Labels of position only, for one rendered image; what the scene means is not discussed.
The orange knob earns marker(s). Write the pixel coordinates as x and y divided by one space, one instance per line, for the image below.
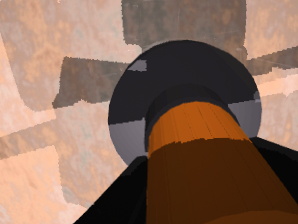
202 169

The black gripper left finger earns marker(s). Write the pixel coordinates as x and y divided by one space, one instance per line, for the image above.
123 202

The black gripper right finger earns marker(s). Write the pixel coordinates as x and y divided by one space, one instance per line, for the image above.
282 160

